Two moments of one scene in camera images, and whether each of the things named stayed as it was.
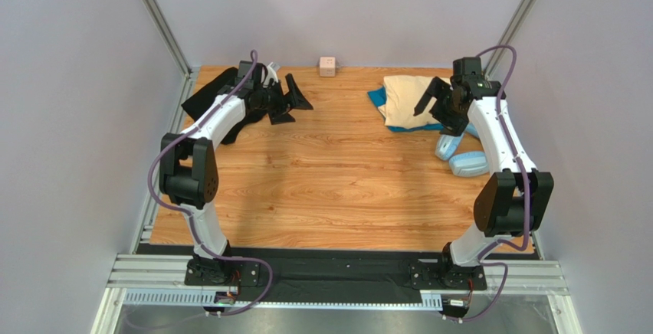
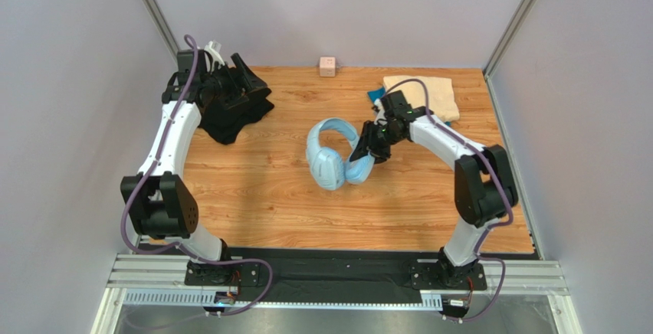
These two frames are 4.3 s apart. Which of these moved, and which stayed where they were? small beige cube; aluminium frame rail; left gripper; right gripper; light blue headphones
Moved: light blue headphones; left gripper; right gripper
Stayed: aluminium frame rail; small beige cube
